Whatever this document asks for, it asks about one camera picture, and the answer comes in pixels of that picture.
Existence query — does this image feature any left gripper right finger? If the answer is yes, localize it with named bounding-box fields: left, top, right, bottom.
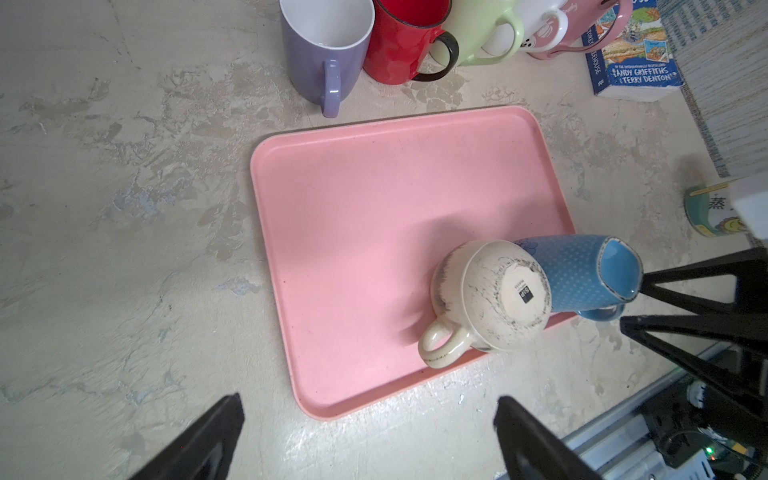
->
left=494, top=396, right=600, bottom=480

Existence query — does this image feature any light green mug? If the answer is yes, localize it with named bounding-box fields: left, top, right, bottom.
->
left=442, top=0, right=526, bottom=66

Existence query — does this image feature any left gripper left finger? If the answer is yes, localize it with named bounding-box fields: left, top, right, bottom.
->
left=131, top=393, right=245, bottom=480

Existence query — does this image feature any blue mug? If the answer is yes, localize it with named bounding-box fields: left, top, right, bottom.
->
left=515, top=234, right=644, bottom=321

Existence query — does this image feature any small round tin can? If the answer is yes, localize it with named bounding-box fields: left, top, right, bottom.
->
left=683, top=179, right=748, bottom=238

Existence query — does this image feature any cream ceramic teapot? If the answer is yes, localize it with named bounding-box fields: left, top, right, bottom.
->
left=418, top=240, right=552, bottom=369

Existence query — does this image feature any red mug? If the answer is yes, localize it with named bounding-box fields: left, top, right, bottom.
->
left=363, top=0, right=460, bottom=85

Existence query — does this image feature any pink ghost pattern mug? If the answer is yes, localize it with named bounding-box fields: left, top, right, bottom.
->
left=528, top=0, right=634, bottom=60

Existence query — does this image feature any blue treehouse book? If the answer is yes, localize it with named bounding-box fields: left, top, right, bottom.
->
left=586, top=1, right=684, bottom=102

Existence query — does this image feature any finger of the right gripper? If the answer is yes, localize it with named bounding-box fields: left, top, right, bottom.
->
left=619, top=314, right=768, bottom=433
left=640, top=247, right=767, bottom=314

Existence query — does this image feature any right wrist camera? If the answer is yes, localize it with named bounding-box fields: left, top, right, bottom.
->
left=728, top=171, right=768, bottom=240

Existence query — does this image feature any pink plastic tray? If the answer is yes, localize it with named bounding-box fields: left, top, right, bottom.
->
left=250, top=105, right=575, bottom=421

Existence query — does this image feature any white mug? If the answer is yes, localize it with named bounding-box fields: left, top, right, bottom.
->
left=483, top=0, right=569, bottom=56

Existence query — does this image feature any purple mug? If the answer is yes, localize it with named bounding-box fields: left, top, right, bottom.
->
left=279, top=0, right=375, bottom=118

